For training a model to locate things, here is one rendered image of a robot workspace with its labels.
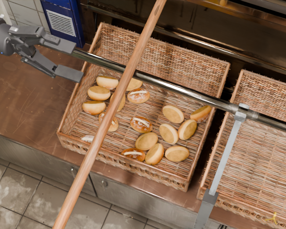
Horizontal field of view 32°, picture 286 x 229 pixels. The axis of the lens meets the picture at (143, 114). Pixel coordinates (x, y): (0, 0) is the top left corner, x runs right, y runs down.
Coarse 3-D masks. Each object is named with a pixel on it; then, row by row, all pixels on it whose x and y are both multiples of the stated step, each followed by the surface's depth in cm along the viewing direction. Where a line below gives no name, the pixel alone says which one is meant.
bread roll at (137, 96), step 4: (140, 88) 214; (132, 92) 212; (136, 92) 211; (140, 92) 211; (144, 92) 212; (148, 92) 213; (128, 96) 213; (132, 96) 212; (136, 96) 211; (140, 96) 211; (144, 96) 212; (148, 96) 213; (132, 100) 213; (136, 100) 212; (140, 100) 212; (144, 100) 213
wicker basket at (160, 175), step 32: (96, 32) 201; (128, 32) 199; (160, 64) 206; (192, 64) 199; (224, 64) 193; (160, 96) 217; (64, 128) 200; (96, 128) 211; (128, 128) 210; (128, 160) 191; (192, 160) 204
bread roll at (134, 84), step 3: (132, 78) 214; (132, 81) 213; (135, 81) 213; (138, 81) 213; (141, 81) 213; (129, 84) 214; (132, 84) 213; (135, 84) 213; (138, 84) 213; (141, 84) 214; (129, 87) 213; (132, 87) 213; (135, 87) 213; (138, 87) 214; (129, 90) 215
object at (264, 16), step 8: (208, 0) 169; (216, 0) 167; (224, 0) 166; (232, 0) 165; (240, 0) 165; (232, 8) 167; (240, 8) 166; (248, 8) 164; (256, 8) 163; (264, 8) 163; (256, 16) 166; (264, 16) 165; (272, 16) 163; (280, 16) 162; (280, 24) 165
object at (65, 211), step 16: (160, 0) 162; (144, 32) 157; (144, 48) 156; (128, 64) 152; (128, 80) 150; (112, 112) 146; (96, 144) 142; (80, 176) 138; (64, 208) 134; (64, 224) 133
